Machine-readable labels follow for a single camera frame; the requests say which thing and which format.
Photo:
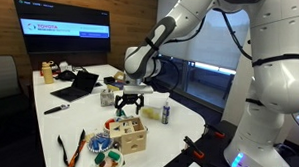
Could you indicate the large grey office chair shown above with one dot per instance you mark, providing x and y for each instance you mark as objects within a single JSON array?
[{"x": 4, "y": 85}]

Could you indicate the teal green cup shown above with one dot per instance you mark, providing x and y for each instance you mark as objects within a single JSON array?
[{"x": 122, "y": 112}]

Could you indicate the wooden shape sorter toy box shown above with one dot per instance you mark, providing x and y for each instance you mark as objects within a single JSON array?
[{"x": 134, "y": 141}]

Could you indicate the white plate with green toys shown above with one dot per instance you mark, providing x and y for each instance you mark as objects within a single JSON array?
[{"x": 108, "y": 160}]

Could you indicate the black open laptop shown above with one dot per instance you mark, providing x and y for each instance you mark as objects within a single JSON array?
[{"x": 76, "y": 87}]

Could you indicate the wall mounted tv screen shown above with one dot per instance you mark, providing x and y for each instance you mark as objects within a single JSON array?
[{"x": 61, "y": 27}]

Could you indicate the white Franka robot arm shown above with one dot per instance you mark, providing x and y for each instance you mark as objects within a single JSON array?
[{"x": 276, "y": 84}]

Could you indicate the black marker pen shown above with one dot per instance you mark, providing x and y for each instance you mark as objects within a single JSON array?
[{"x": 55, "y": 109}]

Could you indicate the yellow water bottle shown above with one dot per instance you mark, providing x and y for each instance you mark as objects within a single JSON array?
[{"x": 47, "y": 73}]

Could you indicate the white small device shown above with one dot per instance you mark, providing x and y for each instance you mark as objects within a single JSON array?
[{"x": 64, "y": 66}]

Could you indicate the white bowl with coloured blocks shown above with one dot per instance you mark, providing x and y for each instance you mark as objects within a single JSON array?
[{"x": 108, "y": 123}]

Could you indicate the clear container with yellow sponge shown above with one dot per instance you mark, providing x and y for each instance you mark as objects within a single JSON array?
[{"x": 151, "y": 113}]

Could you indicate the black cloth bag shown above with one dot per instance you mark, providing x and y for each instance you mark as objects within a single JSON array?
[{"x": 65, "y": 75}]

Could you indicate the blue patterned bowl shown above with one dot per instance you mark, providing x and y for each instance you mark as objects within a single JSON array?
[{"x": 100, "y": 143}]

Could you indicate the grey speckled cube container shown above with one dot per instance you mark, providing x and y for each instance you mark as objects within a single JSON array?
[{"x": 107, "y": 98}]

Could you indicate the small blue labelled bottle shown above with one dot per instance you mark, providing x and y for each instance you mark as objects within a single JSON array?
[{"x": 166, "y": 113}]

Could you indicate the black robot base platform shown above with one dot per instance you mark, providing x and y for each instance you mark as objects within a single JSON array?
[{"x": 210, "y": 149}]

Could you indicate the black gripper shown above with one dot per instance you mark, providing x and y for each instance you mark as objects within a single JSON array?
[{"x": 130, "y": 98}]

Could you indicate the black orange clamp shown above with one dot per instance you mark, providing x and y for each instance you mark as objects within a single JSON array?
[
  {"x": 194, "y": 147},
  {"x": 215, "y": 131}
]

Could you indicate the small black box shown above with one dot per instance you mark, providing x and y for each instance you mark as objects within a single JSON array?
[{"x": 108, "y": 80}]

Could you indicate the tan cardboard box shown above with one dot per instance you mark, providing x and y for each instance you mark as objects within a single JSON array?
[{"x": 118, "y": 75}]

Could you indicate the wooden toy box lid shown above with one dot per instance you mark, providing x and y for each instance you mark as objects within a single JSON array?
[{"x": 119, "y": 128}]

